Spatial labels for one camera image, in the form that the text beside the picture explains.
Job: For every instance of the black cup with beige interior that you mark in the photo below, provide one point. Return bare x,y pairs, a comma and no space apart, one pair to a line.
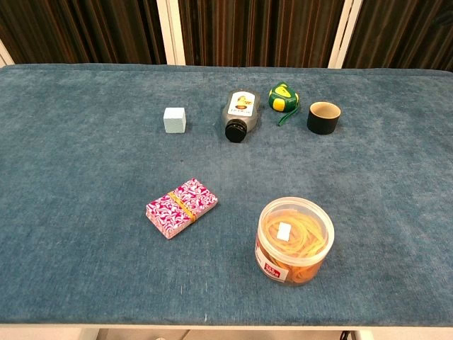
322,124

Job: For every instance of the yellow rubber band on deck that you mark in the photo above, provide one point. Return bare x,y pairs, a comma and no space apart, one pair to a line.
181,205

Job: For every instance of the grey bottle with black cap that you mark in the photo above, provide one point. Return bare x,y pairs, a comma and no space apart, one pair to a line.
240,111

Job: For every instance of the pink patterned card deck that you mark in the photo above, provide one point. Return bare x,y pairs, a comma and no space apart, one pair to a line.
177,212

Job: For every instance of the light blue cube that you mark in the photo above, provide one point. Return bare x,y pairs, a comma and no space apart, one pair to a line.
175,120

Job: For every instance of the green and yellow tape measure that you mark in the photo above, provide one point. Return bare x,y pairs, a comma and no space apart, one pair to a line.
283,96

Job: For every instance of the clear jar of rubber bands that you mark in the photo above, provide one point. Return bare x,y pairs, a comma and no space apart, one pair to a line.
293,244

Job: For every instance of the blue velvet table cloth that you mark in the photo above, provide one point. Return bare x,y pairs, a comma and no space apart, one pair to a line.
106,159

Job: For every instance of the dark brown striped curtain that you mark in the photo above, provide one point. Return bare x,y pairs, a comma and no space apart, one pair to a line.
255,32

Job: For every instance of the white frame post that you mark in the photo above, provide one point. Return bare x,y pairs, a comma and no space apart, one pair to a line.
171,32
5,55
344,33

